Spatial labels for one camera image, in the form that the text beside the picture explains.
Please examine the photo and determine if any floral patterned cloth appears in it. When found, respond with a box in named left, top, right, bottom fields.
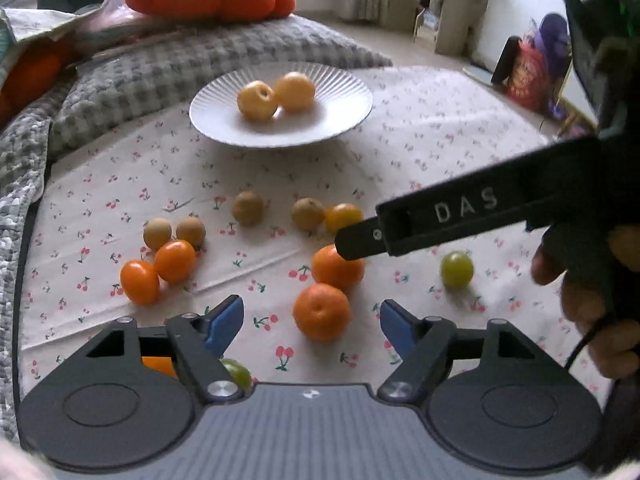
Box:
left=0, top=7, right=101, bottom=56

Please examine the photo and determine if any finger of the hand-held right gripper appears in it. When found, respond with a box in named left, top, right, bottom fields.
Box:
left=334, top=216, right=390, bottom=262

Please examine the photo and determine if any plain orange cushion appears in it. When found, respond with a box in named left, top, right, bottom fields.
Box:
left=0, top=42, right=71, bottom=121

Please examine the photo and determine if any grey flat pad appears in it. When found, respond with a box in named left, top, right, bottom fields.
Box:
left=462, top=65, right=501, bottom=88

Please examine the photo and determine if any white ribbed plate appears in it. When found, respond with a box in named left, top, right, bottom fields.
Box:
left=189, top=61, right=374, bottom=149

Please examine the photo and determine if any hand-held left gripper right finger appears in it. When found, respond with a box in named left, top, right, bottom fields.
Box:
left=376, top=299, right=546, bottom=403

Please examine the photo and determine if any yellow plum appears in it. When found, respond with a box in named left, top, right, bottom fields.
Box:
left=274, top=71, right=317, bottom=114
left=236, top=80, right=278, bottom=122

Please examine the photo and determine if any grey checked folded quilt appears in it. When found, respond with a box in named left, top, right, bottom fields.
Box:
left=47, top=14, right=394, bottom=158

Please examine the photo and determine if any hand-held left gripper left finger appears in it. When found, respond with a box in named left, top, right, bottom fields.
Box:
left=75, top=295, right=246, bottom=403

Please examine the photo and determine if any red gift bag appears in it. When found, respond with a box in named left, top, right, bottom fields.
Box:
left=492, top=35, right=556, bottom=111

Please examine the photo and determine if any tangerine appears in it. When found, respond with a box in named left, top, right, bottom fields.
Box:
left=311, top=243, right=366, bottom=295
left=292, top=283, right=352, bottom=344

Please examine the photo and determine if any person's right hand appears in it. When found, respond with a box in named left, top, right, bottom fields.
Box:
left=531, top=225, right=640, bottom=381

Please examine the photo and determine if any wooden shelf unit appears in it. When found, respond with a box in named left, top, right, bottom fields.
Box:
left=380, top=0, right=496, bottom=56

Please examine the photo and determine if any green cherry tomato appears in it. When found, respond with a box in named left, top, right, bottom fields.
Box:
left=220, top=358, right=252, bottom=392
left=440, top=251, right=475, bottom=291

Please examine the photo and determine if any purple bag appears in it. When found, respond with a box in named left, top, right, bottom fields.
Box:
left=532, top=12, right=572, bottom=106

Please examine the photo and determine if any brown longan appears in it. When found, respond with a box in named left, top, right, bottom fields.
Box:
left=292, top=197, right=327, bottom=232
left=175, top=215, right=207, bottom=248
left=232, top=191, right=265, bottom=227
left=143, top=218, right=173, bottom=251

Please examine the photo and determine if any black cable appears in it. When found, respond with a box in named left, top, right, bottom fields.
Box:
left=564, top=312, right=617, bottom=371

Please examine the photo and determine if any cherry print sheet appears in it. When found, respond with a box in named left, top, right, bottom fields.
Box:
left=20, top=65, right=616, bottom=396

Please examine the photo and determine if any clear plastic bag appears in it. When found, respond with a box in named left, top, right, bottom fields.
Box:
left=75, top=0, right=166, bottom=36

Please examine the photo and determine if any orange cherry tomato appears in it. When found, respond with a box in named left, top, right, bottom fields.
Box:
left=120, top=259, right=161, bottom=306
left=325, top=203, right=365, bottom=236
left=142, top=356, right=178, bottom=380
left=153, top=239, right=197, bottom=284

